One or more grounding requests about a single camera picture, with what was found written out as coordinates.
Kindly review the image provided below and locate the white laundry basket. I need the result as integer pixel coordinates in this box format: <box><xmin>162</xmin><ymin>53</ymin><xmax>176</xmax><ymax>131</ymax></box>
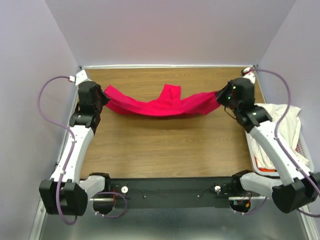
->
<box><xmin>245</xmin><ymin>132</ymin><xmax>314</xmax><ymax>177</ymax></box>

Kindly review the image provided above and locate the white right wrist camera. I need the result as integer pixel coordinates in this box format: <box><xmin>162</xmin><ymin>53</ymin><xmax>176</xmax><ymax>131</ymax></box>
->
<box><xmin>241</xmin><ymin>67</ymin><xmax>256</xmax><ymax>85</ymax></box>

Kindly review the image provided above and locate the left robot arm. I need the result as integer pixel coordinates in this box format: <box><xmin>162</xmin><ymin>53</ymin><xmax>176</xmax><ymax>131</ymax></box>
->
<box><xmin>39</xmin><ymin>80</ymin><xmax>111</xmax><ymax>217</ymax></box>

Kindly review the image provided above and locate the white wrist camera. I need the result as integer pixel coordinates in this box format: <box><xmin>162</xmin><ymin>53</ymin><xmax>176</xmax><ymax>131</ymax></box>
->
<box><xmin>241</xmin><ymin>67</ymin><xmax>256</xmax><ymax>85</ymax></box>
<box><xmin>68</xmin><ymin>69</ymin><xmax>92</xmax><ymax>87</ymax></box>

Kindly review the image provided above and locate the pink t-shirt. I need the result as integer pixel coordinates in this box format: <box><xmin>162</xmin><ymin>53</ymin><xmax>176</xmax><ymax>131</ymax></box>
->
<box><xmin>104</xmin><ymin>84</ymin><xmax>221</xmax><ymax>117</ymax></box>

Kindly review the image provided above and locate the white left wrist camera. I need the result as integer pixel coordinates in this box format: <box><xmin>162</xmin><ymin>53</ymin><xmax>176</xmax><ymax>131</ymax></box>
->
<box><xmin>68</xmin><ymin>69</ymin><xmax>92</xmax><ymax>87</ymax></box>

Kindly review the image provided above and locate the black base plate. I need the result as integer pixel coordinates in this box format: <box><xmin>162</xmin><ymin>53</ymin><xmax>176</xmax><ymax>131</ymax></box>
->
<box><xmin>92</xmin><ymin>177</ymin><xmax>257</xmax><ymax>217</ymax></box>

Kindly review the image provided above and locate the aluminium table frame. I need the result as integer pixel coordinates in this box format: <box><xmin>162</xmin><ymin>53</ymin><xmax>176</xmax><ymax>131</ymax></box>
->
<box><xmin>40</xmin><ymin>67</ymin><xmax>304</xmax><ymax>226</ymax></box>

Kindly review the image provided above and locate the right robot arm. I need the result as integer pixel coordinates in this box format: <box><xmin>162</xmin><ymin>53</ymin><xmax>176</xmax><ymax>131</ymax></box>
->
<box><xmin>216</xmin><ymin>77</ymin><xmax>320</xmax><ymax>214</ymax></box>

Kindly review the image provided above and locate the orange garment in basket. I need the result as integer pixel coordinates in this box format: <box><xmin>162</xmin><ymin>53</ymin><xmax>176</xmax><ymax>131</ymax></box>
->
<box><xmin>258</xmin><ymin>167</ymin><xmax>277</xmax><ymax>173</ymax></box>

